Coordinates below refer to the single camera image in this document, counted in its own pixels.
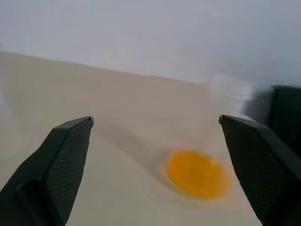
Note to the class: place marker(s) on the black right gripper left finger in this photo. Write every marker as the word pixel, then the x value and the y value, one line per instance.
pixel 49 169

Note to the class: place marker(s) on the orange round disc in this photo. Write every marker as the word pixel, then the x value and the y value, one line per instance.
pixel 196 174

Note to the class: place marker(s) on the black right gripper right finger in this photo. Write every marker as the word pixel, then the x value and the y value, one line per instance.
pixel 261 169

